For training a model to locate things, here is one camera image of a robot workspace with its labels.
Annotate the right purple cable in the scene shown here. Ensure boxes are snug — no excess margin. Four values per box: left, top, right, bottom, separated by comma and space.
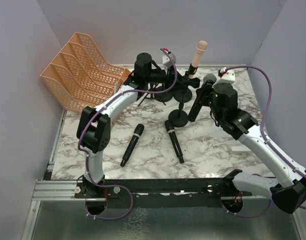
219, 65, 306, 218

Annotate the white eraser at right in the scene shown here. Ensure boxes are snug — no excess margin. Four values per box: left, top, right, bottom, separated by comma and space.
231, 145, 250, 154

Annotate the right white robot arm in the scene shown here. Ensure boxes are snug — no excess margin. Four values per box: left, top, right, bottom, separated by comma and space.
189, 83, 306, 214

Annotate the silver mesh head black microphone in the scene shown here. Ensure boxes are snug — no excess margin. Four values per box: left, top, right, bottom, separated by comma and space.
188, 73, 217, 122

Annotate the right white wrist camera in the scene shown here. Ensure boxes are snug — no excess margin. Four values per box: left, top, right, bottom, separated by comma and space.
217, 67, 236, 84

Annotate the black microphone with white ring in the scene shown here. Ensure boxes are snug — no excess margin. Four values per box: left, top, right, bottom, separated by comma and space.
164, 120, 184, 164

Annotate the black mounting rail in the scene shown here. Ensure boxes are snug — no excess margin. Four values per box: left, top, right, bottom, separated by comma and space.
74, 178, 240, 209

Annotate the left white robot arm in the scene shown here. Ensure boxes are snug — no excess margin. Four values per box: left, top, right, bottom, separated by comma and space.
76, 48, 178, 187

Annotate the orange plastic file organizer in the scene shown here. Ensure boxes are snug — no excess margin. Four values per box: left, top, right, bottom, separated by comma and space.
40, 32, 131, 113

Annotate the black microphone at far left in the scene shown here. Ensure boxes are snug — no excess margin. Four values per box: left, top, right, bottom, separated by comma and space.
120, 124, 145, 167

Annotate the beige pink microphone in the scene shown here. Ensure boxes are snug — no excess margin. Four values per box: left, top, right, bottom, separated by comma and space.
188, 40, 208, 79

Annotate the black stand with round base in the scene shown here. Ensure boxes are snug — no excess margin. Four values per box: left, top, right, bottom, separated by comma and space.
173, 64, 200, 103

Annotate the black round base stand rear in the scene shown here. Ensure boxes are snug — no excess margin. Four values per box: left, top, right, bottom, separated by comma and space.
153, 84, 173, 103

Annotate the small black tripod stand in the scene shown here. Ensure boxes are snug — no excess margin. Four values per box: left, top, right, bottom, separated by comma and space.
137, 82, 166, 107

